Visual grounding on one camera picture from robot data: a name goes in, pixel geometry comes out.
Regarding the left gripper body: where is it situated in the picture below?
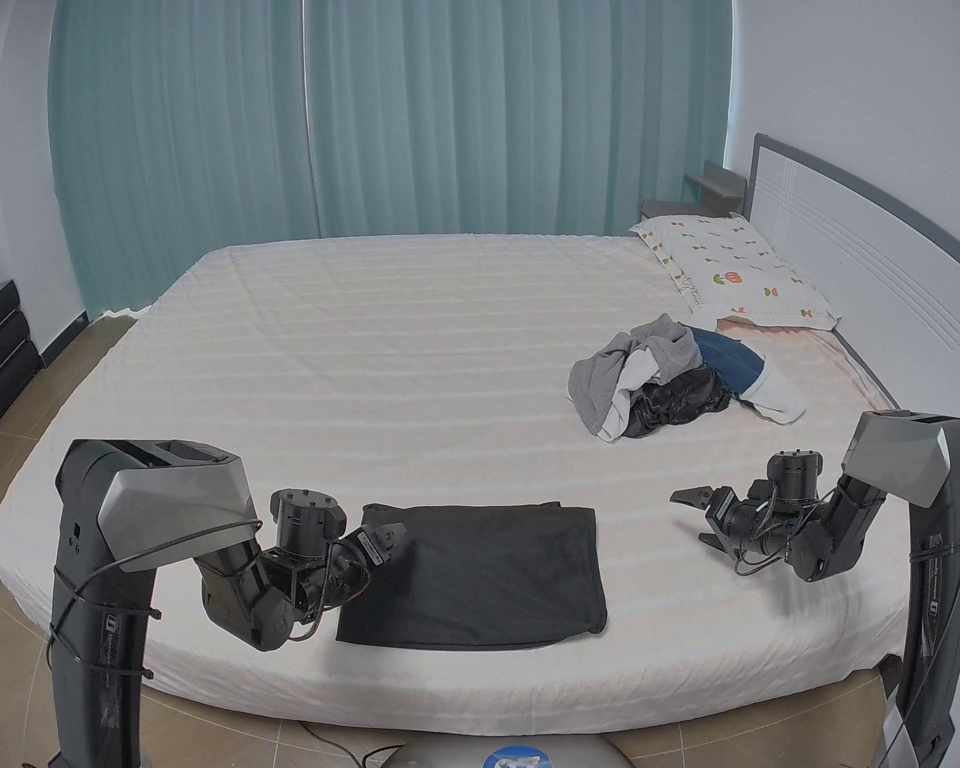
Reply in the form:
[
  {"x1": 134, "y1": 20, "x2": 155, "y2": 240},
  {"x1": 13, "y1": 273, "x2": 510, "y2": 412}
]
[{"x1": 328, "y1": 523, "x2": 393, "y2": 606}]

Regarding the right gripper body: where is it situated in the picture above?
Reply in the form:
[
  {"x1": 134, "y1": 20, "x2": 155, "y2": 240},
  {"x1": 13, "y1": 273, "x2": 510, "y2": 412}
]
[{"x1": 707, "y1": 487, "x2": 763, "y2": 561}]

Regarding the black T-shirt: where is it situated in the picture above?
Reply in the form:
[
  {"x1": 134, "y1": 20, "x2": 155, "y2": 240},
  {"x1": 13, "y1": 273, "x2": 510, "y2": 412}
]
[{"x1": 335, "y1": 501, "x2": 609, "y2": 650}]

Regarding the pile of clothes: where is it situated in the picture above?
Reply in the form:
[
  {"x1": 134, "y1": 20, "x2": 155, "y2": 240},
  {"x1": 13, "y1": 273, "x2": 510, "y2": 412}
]
[{"x1": 567, "y1": 313, "x2": 807, "y2": 442}]

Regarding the bed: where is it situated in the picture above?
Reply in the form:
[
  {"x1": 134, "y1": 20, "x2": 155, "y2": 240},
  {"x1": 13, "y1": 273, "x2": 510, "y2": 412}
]
[{"x1": 0, "y1": 133, "x2": 960, "y2": 738}]

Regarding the white printed pillow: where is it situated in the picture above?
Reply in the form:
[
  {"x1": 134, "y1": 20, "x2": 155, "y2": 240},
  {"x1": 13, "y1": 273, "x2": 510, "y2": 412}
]
[{"x1": 628, "y1": 213, "x2": 841, "y2": 331}]

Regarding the grey bedside table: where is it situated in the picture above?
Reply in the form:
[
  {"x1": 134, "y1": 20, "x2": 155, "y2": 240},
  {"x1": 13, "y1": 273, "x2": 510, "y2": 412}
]
[{"x1": 639, "y1": 159, "x2": 745, "y2": 222}]

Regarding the black chest of drawers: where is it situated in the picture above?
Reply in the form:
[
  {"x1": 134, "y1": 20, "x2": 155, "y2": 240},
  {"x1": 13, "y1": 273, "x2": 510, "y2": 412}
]
[{"x1": 0, "y1": 279, "x2": 40, "y2": 417}]

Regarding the blue-green curtain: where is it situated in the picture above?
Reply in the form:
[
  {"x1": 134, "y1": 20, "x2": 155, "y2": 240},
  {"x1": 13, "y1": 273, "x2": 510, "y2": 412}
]
[
  {"x1": 303, "y1": 0, "x2": 736, "y2": 237},
  {"x1": 48, "y1": 0, "x2": 320, "y2": 318}
]

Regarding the black cable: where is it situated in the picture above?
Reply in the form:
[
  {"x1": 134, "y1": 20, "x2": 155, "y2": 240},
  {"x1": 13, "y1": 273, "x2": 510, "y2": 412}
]
[
  {"x1": 300, "y1": 720, "x2": 402, "y2": 768},
  {"x1": 45, "y1": 517, "x2": 262, "y2": 670},
  {"x1": 733, "y1": 551, "x2": 790, "y2": 580},
  {"x1": 287, "y1": 592, "x2": 336, "y2": 644}
]

